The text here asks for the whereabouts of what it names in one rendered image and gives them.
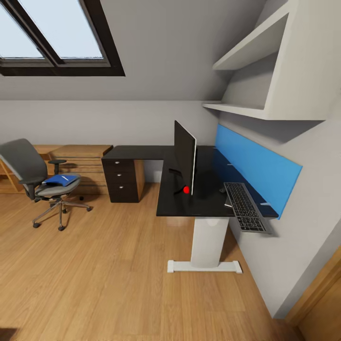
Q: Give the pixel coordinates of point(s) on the swivel chair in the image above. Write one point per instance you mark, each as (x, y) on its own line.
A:
(31, 170)

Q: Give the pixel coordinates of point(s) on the folder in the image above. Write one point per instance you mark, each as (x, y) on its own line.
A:
(60, 180)

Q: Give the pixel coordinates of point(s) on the monitor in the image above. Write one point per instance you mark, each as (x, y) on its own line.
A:
(186, 154)

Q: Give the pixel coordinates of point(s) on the keyboard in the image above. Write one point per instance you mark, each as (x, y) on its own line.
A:
(248, 216)

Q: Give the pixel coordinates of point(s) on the fixed window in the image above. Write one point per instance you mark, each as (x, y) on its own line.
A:
(56, 38)

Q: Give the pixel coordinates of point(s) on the desk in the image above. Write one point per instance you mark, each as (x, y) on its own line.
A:
(206, 203)

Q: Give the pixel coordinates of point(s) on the cabinet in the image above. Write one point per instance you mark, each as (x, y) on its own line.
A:
(86, 161)
(125, 180)

